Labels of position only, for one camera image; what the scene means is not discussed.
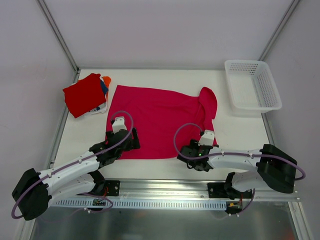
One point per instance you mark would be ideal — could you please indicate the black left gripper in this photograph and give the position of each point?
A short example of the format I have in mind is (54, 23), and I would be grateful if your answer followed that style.
(133, 139)

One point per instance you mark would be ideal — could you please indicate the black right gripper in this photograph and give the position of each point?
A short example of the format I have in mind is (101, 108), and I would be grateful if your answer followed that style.
(186, 153)

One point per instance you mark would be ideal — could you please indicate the crimson pink t-shirt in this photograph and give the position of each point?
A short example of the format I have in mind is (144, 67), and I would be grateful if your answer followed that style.
(164, 119)

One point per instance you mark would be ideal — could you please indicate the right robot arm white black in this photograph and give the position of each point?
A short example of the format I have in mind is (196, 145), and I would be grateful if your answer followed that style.
(253, 169)

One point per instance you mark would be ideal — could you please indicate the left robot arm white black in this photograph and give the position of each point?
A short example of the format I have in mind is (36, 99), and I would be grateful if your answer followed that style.
(36, 191)

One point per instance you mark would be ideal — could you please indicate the folded white t-shirt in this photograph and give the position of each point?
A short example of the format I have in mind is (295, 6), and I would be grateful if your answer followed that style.
(102, 108)

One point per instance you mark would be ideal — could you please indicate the folded red t-shirt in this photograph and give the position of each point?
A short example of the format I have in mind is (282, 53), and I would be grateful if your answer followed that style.
(84, 95)

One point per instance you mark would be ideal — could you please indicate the folded orange t-shirt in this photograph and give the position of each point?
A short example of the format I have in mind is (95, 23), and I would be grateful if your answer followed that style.
(106, 81)

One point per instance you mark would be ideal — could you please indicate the white perforated plastic basket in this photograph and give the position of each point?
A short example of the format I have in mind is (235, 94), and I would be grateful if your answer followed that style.
(251, 87)

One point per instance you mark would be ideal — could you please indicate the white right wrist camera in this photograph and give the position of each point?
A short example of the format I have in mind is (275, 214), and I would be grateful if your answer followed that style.
(207, 138)

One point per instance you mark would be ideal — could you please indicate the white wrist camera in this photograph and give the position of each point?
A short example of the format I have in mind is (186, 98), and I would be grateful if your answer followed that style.
(118, 124)
(207, 138)

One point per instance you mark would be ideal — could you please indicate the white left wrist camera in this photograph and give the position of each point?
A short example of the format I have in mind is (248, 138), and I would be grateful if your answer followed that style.
(118, 124)

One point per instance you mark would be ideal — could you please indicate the aluminium mounting rail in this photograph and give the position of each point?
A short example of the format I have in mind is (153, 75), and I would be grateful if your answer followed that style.
(153, 189)

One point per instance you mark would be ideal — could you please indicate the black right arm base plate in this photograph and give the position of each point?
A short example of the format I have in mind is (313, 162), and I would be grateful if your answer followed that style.
(219, 190)

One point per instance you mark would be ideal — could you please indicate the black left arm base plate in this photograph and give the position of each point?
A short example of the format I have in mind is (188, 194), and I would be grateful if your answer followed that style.
(110, 188)

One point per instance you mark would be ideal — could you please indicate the white slotted cable duct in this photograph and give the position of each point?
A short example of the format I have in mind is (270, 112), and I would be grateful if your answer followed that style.
(155, 204)

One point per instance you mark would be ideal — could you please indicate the left aluminium frame post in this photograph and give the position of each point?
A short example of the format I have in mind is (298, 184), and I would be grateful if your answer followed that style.
(57, 33)

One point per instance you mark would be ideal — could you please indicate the aluminium frame post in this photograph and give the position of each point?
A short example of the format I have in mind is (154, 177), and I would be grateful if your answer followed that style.
(294, 4)
(57, 33)

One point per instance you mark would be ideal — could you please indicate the right aluminium frame post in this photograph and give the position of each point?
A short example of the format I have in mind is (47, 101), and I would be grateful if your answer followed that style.
(294, 4)

